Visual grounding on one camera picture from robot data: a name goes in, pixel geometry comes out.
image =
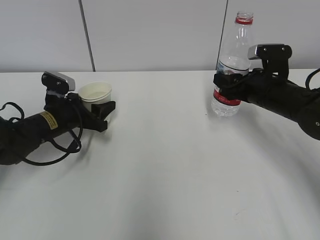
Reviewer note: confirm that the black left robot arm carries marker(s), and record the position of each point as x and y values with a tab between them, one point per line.
20	136

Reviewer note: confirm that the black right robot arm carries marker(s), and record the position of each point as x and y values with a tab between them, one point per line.
275	94

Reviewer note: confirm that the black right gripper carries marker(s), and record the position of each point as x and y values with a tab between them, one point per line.
249	88

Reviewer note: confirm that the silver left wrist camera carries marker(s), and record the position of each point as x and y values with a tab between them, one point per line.
57	84

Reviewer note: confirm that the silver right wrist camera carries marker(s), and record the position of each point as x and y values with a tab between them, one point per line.
274	57

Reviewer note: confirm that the clear water bottle red label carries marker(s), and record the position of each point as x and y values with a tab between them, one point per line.
233	59

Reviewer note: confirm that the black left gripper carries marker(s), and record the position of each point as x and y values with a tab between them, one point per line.
69	113

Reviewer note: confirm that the white paper cup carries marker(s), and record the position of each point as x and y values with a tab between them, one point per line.
95	93

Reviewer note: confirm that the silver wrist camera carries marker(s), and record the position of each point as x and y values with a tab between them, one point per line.
57	84
274	57

